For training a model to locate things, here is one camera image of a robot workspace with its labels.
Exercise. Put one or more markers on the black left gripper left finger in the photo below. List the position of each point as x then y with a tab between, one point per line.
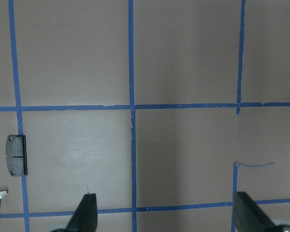
85	218

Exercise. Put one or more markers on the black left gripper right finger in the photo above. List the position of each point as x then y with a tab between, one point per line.
248	216

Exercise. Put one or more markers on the black brake pad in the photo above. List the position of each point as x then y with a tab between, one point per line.
16	155

